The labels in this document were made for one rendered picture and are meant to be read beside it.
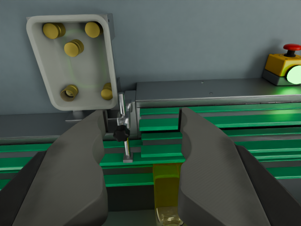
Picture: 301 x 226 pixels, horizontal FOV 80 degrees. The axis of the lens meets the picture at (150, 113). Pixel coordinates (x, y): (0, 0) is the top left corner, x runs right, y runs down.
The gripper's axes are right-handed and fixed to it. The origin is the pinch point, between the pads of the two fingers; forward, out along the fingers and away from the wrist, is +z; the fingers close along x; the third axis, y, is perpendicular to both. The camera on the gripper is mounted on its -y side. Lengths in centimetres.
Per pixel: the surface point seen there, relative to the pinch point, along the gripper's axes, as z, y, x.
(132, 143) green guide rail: 26.3, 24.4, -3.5
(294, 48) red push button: 35, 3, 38
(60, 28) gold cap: 36.5, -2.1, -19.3
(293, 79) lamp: 31.2, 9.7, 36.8
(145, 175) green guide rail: 22.2, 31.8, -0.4
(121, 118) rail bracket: 19.4, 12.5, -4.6
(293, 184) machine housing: 26, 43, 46
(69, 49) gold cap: 34.7, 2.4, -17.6
